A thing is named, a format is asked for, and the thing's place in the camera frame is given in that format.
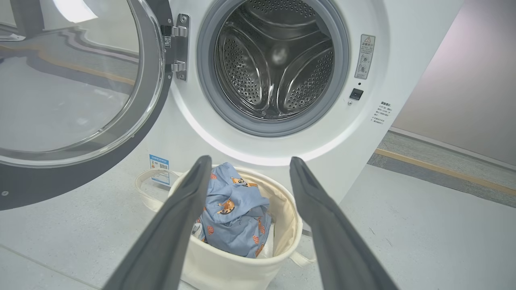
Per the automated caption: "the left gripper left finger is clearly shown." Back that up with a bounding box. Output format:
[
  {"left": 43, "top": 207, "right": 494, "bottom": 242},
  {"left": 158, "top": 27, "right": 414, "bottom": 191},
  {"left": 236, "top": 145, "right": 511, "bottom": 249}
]
[{"left": 102, "top": 155, "right": 212, "bottom": 290}]

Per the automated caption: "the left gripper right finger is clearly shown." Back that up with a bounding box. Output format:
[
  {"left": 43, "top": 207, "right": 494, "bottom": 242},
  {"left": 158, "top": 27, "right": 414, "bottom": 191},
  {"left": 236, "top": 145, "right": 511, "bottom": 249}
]
[{"left": 289, "top": 157, "right": 399, "bottom": 290}]

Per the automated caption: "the blue patterned garment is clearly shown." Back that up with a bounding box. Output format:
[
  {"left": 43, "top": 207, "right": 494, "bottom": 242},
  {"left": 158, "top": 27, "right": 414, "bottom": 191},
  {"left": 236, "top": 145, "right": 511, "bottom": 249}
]
[{"left": 193, "top": 162, "right": 272, "bottom": 259}]

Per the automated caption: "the black round glass washer door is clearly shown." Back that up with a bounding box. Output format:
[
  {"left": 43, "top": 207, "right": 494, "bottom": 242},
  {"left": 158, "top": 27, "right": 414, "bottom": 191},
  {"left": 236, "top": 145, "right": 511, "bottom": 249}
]
[{"left": 0, "top": 0, "right": 174, "bottom": 211}]

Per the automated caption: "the cream canvas laundry basket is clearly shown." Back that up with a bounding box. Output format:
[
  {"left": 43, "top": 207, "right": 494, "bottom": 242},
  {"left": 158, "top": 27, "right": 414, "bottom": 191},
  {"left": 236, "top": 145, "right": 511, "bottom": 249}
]
[{"left": 135, "top": 164, "right": 317, "bottom": 290}]

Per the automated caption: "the white front-load washing machine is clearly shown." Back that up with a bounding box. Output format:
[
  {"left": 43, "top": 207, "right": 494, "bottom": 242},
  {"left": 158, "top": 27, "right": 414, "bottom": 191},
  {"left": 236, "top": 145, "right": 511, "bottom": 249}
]
[{"left": 137, "top": 0, "right": 465, "bottom": 204}]

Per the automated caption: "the stainless steel washing machine drum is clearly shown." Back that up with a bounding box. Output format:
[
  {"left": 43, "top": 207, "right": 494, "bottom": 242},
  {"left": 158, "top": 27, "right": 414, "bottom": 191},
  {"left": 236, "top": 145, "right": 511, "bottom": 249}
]
[{"left": 214, "top": 0, "right": 335, "bottom": 121}]

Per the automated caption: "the silver metal door hinge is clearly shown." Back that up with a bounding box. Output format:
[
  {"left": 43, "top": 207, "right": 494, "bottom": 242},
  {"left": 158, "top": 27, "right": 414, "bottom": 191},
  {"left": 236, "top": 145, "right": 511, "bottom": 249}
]
[{"left": 161, "top": 13, "right": 191, "bottom": 82}]

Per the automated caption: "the blue energy label sticker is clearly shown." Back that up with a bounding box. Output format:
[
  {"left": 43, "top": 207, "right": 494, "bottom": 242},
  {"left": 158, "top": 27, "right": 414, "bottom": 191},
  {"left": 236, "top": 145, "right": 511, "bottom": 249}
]
[{"left": 149, "top": 154, "right": 170, "bottom": 186}]

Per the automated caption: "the grey warning label sticker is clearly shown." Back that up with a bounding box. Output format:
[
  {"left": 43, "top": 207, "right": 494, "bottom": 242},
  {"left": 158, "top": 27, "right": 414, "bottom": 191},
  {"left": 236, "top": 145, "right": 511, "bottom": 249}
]
[{"left": 354, "top": 34, "right": 376, "bottom": 80}]

